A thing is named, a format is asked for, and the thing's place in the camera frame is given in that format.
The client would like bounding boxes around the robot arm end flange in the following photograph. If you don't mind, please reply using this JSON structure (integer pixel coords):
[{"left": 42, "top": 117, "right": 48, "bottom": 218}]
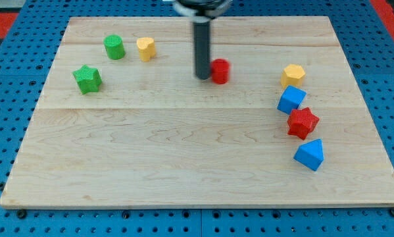
[{"left": 172, "top": 0, "right": 233, "bottom": 18}]

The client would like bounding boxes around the yellow heart block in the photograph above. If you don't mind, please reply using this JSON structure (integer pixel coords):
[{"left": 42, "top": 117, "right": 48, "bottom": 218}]
[{"left": 136, "top": 38, "right": 157, "bottom": 62}]

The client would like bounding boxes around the red cylinder block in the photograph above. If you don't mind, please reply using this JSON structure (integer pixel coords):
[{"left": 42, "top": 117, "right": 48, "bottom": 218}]
[{"left": 210, "top": 59, "right": 230, "bottom": 84}]

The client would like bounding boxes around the wooden board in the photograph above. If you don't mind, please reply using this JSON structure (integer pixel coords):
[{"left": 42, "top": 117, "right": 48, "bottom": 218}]
[{"left": 0, "top": 16, "right": 394, "bottom": 210}]

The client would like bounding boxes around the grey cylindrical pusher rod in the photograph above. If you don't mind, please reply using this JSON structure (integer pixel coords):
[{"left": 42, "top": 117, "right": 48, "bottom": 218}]
[{"left": 193, "top": 21, "right": 211, "bottom": 80}]

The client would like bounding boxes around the blue cube block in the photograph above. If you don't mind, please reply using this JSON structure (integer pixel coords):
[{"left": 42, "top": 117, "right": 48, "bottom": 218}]
[{"left": 277, "top": 86, "right": 307, "bottom": 115}]

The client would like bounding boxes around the red star block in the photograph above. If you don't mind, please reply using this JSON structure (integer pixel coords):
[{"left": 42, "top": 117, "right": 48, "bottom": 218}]
[{"left": 287, "top": 107, "right": 320, "bottom": 140}]

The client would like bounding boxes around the yellow hexagon block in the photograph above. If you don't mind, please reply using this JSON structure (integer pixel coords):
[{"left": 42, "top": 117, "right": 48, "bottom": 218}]
[{"left": 280, "top": 64, "right": 306, "bottom": 89}]

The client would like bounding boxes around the green cylinder block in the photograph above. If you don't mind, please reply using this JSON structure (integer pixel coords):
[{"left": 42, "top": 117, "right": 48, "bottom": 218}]
[{"left": 103, "top": 34, "right": 126, "bottom": 60}]

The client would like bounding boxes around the green star block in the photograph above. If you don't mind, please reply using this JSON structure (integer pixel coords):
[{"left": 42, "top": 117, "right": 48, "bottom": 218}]
[{"left": 72, "top": 65, "right": 102, "bottom": 94}]

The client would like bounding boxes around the blue pentagon block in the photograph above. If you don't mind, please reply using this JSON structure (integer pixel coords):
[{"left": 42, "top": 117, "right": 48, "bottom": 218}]
[{"left": 293, "top": 139, "right": 324, "bottom": 171}]

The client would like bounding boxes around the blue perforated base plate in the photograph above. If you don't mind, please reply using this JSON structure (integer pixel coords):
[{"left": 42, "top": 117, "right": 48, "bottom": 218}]
[{"left": 0, "top": 1, "right": 394, "bottom": 236}]

